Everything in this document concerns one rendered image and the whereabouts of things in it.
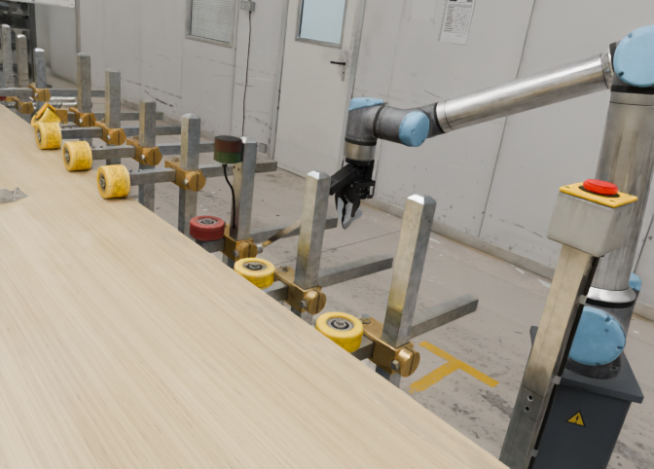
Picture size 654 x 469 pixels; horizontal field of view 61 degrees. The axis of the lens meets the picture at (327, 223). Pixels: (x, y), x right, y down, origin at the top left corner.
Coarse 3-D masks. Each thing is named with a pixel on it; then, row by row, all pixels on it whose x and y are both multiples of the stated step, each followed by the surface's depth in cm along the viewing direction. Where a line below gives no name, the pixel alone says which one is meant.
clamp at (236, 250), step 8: (224, 232) 133; (224, 240) 132; (232, 240) 129; (240, 240) 129; (248, 240) 130; (224, 248) 132; (232, 248) 130; (240, 248) 128; (248, 248) 128; (256, 248) 130; (232, 256) 130; (240, 256) 128; (248, 256) 130
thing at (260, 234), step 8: (328, 216) 156; (280, 224) 146; (288, 224) 146; (328, 224) 154; (336, 224) 157; (256, 232) 138; (264, 232) 139; (272, 232) 141; (296, 232) 147; (200, 240) 129; (216, 240) 130; (256, 240) 139; (264, 240) 140; (208, 248) 129; (216, 248) 131
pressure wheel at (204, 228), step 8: (200, 216) 131; (208, 216) 131; (192, 224) 126; (200, 224) 126; (208, 224) 128; (216, 224) 127; (224, 224) 129; (192, 232) 126; (200, 232) 125; (208, 232) 125; (216, 232) 126; (208, 240) 126
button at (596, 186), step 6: (588, 180) 68; (594, 180) 69; (600, 180) 69; (588, 186) 67; (594, 186) 67; (600, 186) 66; (606, 186) 67; (612, 186) 67; (594, 192) 67; (600, 192) 66; (606, 192) 66; (612, 192) 66
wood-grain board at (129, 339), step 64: (0, 128) 186; (64, 192) 136; (0, 256) 101; (64, 256) 104; (128, 256) 107; (192, 256) 111; (0, 320) 82; (64, 320) 84; (128, 320) 86; (192, 320) 88; (256, 320) 91; (0, 384) 69; (64, 384) 70; (128, 384) 72; (192, 384) 74; (256, 384) 75; (320, 384) 77; (384, 384) 79; (0, 448) 60; (64, 448) 61; (128, 448) 62; (192, 448) 63; (256, 448) 64; (320, 448) 66; (384, 448) 67; (448, 448) 68
